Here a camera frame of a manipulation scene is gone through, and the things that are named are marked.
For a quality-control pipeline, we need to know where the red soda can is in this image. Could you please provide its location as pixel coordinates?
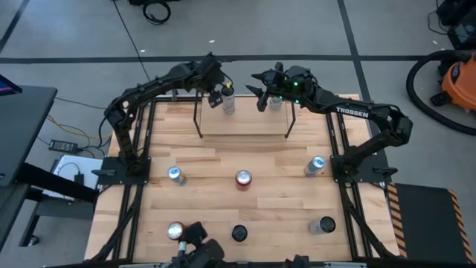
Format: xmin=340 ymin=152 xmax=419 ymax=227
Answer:
xmin=166 ymin=221 xmax=186 ymax=241
xmin=234 ymin=169 xmax=253 ymax=192

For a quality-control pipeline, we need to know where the laptop screen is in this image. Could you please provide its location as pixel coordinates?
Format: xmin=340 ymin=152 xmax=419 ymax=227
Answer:
xmin=0 ymin=73 xmax=22 ymax=97

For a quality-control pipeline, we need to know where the orange shop vacuum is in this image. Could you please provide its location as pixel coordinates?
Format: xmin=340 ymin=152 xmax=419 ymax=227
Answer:
xmin=440 ymin=51 xmax=476 ymax=112
xmin=405 ymin=49 xmax=476 ymax=137

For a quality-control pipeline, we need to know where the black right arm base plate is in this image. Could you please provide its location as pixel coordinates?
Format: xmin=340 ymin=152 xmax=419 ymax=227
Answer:
xmin=330 ymin=154 xmax=399 ymax=184

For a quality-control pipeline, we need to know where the white strip on frame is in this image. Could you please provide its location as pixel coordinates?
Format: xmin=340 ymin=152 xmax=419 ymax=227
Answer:
xmin=323 ymin=262 xmax=368 ymax=268
xmin=118 ymin=262 xmax=161 ymax=268

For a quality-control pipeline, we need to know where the white Celsius can blue band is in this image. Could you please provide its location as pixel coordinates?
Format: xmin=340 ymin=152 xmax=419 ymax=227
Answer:
xmin=231 ymin=224 xmax=249 ymax=243

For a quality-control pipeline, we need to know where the long black floor cable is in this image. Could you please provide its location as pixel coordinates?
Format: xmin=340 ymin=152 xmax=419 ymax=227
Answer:
xmin=111 ymin=0 xmax=155 ymax=96

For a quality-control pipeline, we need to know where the silver blue Red Bull can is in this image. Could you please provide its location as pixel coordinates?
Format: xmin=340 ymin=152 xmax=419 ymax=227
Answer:
xmin=167 ymin=165 xmax=187 ymax=186
xmin=303 ymin=155 xmax=327 ymax=178

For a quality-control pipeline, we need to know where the black aluminium rig frame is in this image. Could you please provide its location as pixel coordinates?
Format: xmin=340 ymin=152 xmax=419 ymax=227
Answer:
xmin=89 ymin=92 xmax=401 ymax=268

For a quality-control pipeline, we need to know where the white Celsius can red band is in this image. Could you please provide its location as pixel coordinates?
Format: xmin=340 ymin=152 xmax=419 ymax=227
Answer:
xmin=222 ymin=82 xmax=236 ymax=115

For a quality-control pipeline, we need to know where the black desk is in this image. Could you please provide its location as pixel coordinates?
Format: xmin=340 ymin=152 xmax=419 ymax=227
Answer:
xmin=0 ymin=84 xmax=100 ymax=254

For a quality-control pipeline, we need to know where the white flat box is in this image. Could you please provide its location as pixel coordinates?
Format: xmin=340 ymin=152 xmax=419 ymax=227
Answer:
xmin=42 ymin=154 xmax=104 ymax=202

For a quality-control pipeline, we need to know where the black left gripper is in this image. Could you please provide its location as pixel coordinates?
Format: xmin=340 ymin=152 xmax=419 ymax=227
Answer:
xmin=199 ymin=52 xmax=234 ymax=109

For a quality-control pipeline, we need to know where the wooden shelf with black legs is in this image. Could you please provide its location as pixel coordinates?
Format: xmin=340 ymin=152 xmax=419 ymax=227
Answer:
xmin=192 ymin=89 xmax=298 ymax=140

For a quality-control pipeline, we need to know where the white Celsius Arctic can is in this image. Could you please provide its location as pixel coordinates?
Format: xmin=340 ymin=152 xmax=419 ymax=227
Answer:
xmin=268 ymin=95 xmax=284 ymax=112

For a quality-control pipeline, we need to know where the black equipment case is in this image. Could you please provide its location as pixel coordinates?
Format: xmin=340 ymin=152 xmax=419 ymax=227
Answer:
xmin=437 ymin=0 xmax=476 ymax=50

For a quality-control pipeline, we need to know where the yellow cable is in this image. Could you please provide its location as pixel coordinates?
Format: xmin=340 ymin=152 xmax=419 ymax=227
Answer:
xmin=46 ymin=114 xmax=112 ymax=141

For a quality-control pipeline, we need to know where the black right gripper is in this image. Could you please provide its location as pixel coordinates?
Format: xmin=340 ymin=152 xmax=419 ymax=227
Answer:
xmin=245 ymin=61 xmax=292 ymax=112

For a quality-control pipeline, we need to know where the black power adapter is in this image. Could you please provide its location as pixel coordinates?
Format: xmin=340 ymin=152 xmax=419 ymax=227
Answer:
xmin=48 ymin=139 xmax=79 ymax=153

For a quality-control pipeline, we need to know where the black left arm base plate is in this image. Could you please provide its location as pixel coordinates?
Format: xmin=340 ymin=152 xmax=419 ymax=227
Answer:
xmin=91 ymin=156 xmax=152 ymax=186

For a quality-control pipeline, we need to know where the black hazard striped mat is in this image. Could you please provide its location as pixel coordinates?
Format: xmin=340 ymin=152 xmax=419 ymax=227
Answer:
xmin=385 ymin=182 xmax=475 ymax=265

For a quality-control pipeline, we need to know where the coiled black cable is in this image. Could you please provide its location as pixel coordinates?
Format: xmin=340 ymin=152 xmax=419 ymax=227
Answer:
xmin=142 ymin=0 xmax=172 ymax=26

